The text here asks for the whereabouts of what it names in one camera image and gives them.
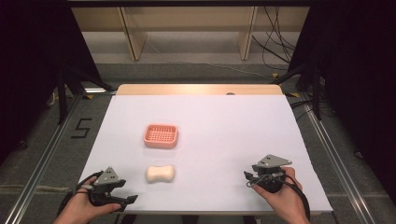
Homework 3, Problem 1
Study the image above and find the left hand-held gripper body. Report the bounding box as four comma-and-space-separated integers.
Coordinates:
88, 166, 121, 207

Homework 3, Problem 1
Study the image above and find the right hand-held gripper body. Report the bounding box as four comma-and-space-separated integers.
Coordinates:
251, 154, 293, 194

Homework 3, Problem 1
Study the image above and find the cream soap bar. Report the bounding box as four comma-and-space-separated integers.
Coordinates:
145, 164, 177, 184

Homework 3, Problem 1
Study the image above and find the pink soap dish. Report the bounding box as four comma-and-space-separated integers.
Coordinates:
142, 123, 179, 149

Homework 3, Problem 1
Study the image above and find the person's right hand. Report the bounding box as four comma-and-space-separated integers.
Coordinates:
251, 166, 310, 224

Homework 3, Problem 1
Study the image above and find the person's left hand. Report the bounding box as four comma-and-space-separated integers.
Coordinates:
54, 185, 122, 224

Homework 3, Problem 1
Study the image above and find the white table sheet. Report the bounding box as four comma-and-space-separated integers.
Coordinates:
78, 94, 334, 217

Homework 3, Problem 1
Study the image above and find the black metal stand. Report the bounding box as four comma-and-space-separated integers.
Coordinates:
273, 61, 324, 121
56, 65, 114, 126

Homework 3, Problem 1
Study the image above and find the black curtain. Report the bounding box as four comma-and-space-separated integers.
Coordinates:
0, 0, 105, 166
287, 0, 396, 195

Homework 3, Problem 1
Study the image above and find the light wooden shelf unit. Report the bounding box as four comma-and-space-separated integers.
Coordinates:
71, 6, 311, 63

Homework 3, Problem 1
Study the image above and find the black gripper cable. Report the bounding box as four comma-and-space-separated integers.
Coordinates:
57, 170, 105, 217
279, 175, 312, 222

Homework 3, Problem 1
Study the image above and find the aluminium floor rail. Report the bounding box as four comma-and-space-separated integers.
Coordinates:
299, 92, 377, 224
4, 92, 82, 224

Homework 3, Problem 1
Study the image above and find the thin white floor cable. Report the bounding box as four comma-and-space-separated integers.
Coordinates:
145, 39, 276, 80

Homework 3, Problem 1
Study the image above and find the bundle of black cables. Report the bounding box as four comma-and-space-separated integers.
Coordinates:
251, 6, 297, 72

